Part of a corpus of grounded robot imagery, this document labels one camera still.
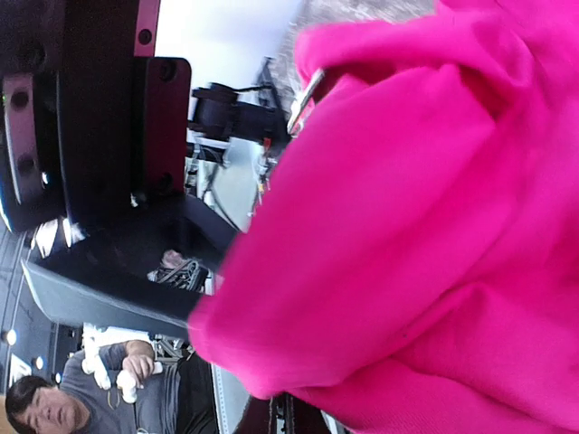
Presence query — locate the seated man grey shirt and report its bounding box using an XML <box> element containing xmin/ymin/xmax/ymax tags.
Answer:
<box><xmin>4</xmin><ymin>338</ymin><xmax>218</xmax><ymax>434</ymax></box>

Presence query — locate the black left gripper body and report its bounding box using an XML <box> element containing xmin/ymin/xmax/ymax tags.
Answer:
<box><xmin>1</xmin><ymin>1</ymin><xmax>191</xmax><ymax>232</ymax></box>

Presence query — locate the round brooch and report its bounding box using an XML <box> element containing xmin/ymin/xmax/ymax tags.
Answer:
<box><xmin>286</xmin><ymin>69</ymin><xmax>325</xmax><ymax>137</ymax></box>

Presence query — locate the magenta t-shirt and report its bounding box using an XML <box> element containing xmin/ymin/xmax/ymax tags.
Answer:
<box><xmin>189</xmin><ymin>1</ymin><xmax>578</xmax><ymax>433</ymax></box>

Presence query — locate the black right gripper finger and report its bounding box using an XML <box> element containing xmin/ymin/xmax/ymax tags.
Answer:
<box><xmin>234</xmin><ymin>393</ymin><xmax>326</xmax><ymax>434</ymax></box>

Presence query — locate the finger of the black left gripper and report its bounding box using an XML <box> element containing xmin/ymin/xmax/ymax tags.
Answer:
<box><xmin>23</xmin><ymin>262</ymin><xmax>202</xmax><ymax>340</ymax></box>
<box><xmin>40</xmin><ymin>195</ymin><xmax>237</xmax><ymax>294</ymax></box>

